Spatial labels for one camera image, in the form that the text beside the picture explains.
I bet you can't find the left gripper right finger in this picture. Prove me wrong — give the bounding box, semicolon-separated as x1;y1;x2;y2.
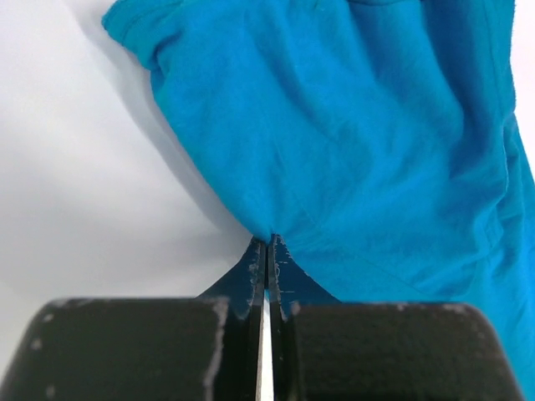
267;236;522;400

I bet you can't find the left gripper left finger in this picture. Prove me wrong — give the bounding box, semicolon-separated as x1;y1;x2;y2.
1;240;266;401

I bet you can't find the dark blue t shirt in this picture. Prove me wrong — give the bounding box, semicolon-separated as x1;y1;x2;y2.
102;1;534;399

